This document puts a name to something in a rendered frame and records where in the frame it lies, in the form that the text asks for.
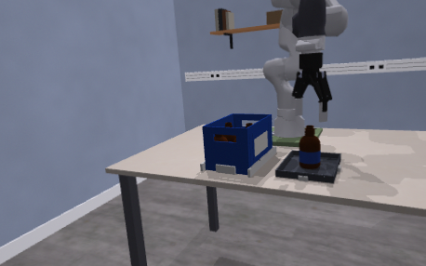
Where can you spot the blue plastic crate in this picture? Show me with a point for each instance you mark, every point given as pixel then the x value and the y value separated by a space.
pixel 251 142

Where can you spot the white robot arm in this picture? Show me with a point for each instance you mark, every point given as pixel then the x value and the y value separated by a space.
pixel 301 34

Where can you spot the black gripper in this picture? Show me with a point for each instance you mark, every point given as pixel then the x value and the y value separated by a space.
pixel 310 75

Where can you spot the brown glass bottle with blue label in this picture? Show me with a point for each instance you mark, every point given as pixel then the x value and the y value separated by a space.
pixel 310 149

